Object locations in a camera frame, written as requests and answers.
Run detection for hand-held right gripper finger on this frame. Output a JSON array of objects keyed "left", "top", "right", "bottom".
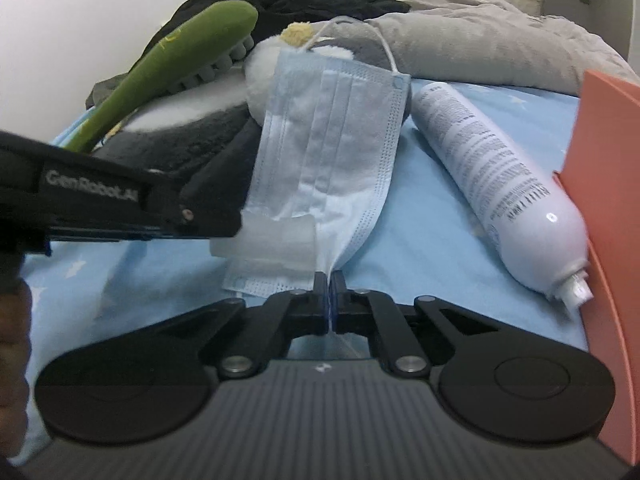
[
  {"left": 330, "top": 270, "right": 502, "bottom": 379},
  {"left": 197, "top": 270, "right": 332, "bottom": 379}
]

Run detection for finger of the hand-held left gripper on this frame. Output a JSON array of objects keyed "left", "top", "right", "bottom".
[{"left": 145, "top": 175, "right": 246, "bottom": 240}]

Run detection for clear plastic wrapper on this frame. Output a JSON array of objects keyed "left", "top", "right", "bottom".
[{"left": 209, "top": 214, "right": 319, "bottom": 274}]

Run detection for blue face mask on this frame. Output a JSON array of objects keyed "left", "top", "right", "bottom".
[{"left": 222, "top": 16, "right": 412, "bottom": 302}]

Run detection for person's left hand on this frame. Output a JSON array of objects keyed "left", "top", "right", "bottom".
[{"left": 0, "top": 280, "right": 34, "bottom": 441}]

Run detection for grey penguin plush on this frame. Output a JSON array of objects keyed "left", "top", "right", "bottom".
[{"left": 87, "top": 21, "right": 396, "bottom": 212}]

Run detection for light blue bedsheet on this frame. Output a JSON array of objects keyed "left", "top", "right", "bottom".
[{"left": 20, "top": 80, "right": 592, "bottom": 441}]

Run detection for green plush toothbrush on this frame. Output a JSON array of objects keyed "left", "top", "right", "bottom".
[{"left": 62, "top": 0, "right": 260, "bottom": 154}]

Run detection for white spray bottle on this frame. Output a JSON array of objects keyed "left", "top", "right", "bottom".
[{"left": 411, "top": 81, "right": 595, "bottom": 319}]

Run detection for grey quilt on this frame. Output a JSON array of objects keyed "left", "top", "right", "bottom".
[{"left": 330, "top": 0, "right": 637, "bottom": 97}]

